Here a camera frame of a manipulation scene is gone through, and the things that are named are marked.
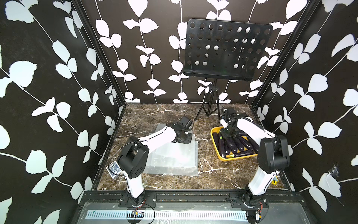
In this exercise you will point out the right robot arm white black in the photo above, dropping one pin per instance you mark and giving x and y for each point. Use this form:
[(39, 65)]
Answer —
[(273, 155)]

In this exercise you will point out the stack of clear zip-top bags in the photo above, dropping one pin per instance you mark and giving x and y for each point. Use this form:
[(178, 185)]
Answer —
[(174, 159)]

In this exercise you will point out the small printed card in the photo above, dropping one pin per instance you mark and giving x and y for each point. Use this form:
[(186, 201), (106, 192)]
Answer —
[(114, 170)]

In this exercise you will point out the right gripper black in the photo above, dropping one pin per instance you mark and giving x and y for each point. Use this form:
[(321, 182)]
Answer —
[(226, 135)]

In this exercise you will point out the white perforated strip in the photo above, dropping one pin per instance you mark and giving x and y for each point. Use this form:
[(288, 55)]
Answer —
[(150, 215)]

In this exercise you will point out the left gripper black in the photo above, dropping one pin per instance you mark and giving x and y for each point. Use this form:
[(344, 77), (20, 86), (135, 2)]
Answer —
[(188, 140)]

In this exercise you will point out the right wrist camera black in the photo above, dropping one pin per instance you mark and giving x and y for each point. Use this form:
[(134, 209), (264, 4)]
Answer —
[(228, 114)]

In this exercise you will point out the black front mounting rail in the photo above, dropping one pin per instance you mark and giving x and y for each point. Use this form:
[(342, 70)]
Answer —
[(234, 197)]

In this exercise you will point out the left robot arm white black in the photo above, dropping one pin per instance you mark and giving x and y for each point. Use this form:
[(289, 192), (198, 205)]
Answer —
[(134, 155)]

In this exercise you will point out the yellow plastic tray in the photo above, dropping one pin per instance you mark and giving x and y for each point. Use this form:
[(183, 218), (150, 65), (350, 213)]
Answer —
[(232, 147)]

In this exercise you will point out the yellow tree sticker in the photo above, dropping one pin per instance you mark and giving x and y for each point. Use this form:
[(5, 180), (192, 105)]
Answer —
[(275, 180)]

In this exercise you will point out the black perforated music stand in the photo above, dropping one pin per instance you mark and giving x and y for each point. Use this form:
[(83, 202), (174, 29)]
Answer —
[(223, 50)]

